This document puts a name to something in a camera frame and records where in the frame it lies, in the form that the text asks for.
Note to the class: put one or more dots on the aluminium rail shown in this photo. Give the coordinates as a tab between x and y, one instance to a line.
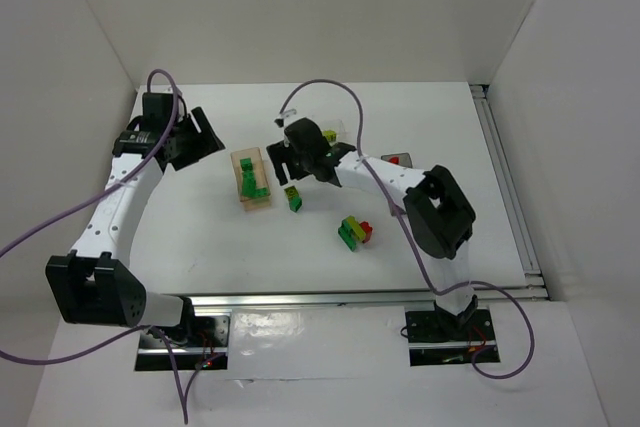
301	300
534	280

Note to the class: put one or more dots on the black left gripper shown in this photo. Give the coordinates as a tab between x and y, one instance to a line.
189	142

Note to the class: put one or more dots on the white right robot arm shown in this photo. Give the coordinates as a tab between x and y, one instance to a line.
429	204

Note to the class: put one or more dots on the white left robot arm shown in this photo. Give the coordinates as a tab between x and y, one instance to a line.
92	284

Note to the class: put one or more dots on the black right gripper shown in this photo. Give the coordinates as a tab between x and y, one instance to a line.
288	159

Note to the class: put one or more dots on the green sloped lego brick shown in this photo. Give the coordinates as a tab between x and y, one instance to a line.
249	185

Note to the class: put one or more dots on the aluminium rail right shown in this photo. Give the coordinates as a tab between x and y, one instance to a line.
534	280

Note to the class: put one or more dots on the dark grey transparent container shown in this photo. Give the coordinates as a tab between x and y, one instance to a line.
401	159

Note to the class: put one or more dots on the clear transparent container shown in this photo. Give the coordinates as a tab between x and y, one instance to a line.
338	126

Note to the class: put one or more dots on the aluminium rail front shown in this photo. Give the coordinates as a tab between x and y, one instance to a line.
301	300

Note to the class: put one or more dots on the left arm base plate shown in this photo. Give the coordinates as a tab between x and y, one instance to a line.
205	346

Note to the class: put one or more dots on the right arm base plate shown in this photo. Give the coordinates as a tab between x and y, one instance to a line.
430	345

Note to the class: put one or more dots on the green lego brick small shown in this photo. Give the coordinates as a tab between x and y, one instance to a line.
295	204

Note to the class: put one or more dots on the lime round-stud lego brick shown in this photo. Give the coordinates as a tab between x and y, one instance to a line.
291	193

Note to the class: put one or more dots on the green lego brick square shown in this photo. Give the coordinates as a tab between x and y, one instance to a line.
246	165

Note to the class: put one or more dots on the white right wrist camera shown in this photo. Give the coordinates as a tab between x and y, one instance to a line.
286	117

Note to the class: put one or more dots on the orange transparent container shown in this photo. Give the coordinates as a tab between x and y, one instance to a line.
262	198

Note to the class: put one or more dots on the green four-stud lego brick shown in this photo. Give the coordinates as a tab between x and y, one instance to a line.
348	238

